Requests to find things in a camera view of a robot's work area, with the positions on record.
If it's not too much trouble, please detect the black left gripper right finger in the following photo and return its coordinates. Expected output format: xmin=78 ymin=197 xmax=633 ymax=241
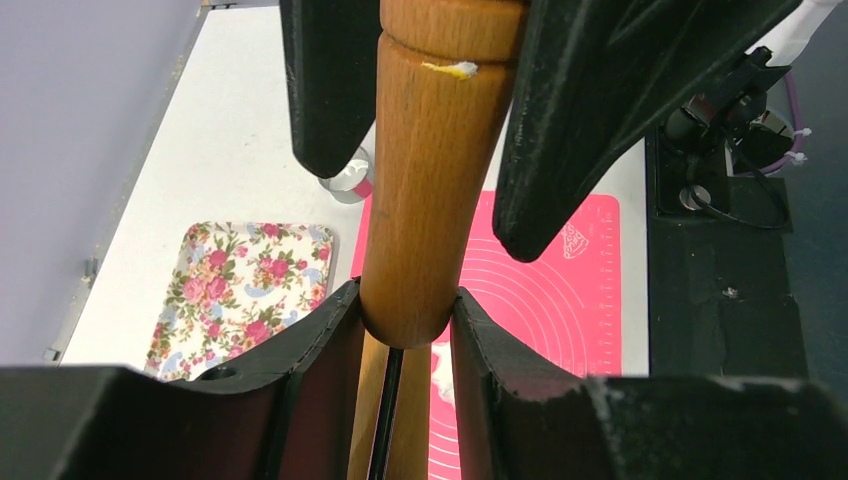
xmin=450 ymin=290 xmax=847 ymax=479

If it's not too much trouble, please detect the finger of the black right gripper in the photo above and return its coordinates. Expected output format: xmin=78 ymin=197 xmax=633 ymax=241
xmin=493 ymin=0 xmax=797 ymax=262
xmin=279 ymin=0 xmax=381 ymax=179

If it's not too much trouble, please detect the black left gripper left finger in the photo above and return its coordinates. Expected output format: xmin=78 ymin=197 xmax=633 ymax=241
xmin=1 ymin=281 xmax=363 ymax=479

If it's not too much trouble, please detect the wooden rolling pin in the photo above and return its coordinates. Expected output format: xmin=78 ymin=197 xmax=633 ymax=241
xmin=347 ymin=1 xmax=529 ymax=479

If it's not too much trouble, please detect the white dough lump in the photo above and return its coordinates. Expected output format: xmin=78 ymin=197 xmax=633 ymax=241
xmin=431 ymin=342 xmax=455 ymax=406

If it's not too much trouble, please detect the round metal dough cutter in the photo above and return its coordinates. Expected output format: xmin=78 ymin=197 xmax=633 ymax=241
xmin=318 ymin=147 xmax=373 ymax=204

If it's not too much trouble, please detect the floral rectangular tray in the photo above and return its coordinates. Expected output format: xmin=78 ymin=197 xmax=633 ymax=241
xmin=144 ymin=222 xmax=334 ymax=381

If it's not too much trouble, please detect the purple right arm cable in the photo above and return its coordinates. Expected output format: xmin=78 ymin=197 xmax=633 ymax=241
xmin=748 ymin=69 xmax=811 ymax=177

